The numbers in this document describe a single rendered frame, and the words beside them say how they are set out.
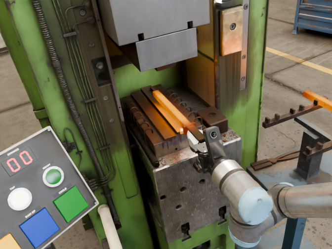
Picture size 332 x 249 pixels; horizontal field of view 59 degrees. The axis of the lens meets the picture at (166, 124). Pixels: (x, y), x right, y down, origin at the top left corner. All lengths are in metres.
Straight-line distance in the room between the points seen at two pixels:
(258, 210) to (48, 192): 0.57
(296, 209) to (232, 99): 0.63
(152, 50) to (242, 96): 0.59
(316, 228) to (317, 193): 1.32
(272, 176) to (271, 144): 1.31
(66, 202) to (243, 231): 0.50
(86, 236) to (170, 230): 0.91
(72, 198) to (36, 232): 0.12
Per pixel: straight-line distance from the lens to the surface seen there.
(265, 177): 1.33
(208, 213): 1.39
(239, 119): 1.43
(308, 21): 4.98
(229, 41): 1.19
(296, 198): 0.86
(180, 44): 0.95
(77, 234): 2.18
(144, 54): 0.91
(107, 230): 1.30
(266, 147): 2.59
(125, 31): 0.87
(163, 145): 1.09
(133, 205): 1.44
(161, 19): 0.90
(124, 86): 1.47
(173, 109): 1.13
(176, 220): 1.31
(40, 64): 1.01
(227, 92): 1.31
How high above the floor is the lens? 1.64
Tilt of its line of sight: 35 degrees down
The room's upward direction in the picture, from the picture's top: 8 degrees counter-clockwise
